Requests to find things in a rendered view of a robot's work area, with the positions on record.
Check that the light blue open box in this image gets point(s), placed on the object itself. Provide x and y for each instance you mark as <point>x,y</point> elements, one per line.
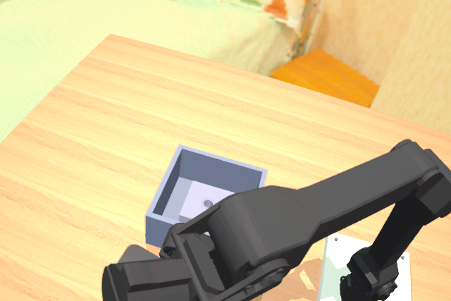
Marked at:
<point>189,164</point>

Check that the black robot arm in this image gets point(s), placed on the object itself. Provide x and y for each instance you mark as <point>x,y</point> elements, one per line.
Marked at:
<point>261,234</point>

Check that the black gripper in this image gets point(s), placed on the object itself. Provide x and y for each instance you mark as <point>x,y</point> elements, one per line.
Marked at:
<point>168,246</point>

